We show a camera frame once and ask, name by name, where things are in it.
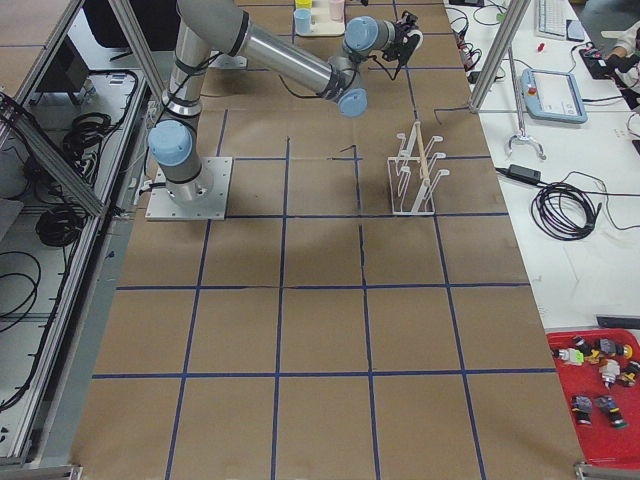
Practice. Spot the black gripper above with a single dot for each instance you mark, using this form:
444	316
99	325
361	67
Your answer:
398	31

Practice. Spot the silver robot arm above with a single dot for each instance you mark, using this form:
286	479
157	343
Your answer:
210	30

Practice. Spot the pink cup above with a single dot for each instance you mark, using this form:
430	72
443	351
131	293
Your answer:
336	10

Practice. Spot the light blue cup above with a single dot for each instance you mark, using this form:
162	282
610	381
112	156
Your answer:
302	21

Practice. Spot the yellow cup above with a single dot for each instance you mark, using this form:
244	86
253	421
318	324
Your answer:
303	4

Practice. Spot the cream rabbit tray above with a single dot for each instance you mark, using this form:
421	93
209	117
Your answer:
323	26

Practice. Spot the white keyboard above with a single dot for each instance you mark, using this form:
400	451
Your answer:
550	19

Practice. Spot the grabber reach tool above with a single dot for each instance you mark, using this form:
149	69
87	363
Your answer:
521	137

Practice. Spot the blue teach pendant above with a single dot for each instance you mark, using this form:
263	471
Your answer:
553	96

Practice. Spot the black power adapter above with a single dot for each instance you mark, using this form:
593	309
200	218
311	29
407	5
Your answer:
521	174

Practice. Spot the red parts tray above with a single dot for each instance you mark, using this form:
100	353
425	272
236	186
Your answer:
599	374

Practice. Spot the aluminium frame post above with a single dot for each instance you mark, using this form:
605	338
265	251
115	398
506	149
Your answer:
502	41

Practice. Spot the white wire cup rack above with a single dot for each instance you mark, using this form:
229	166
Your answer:
413	173

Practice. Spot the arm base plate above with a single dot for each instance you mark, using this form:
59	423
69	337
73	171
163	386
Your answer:
225	62
203	198

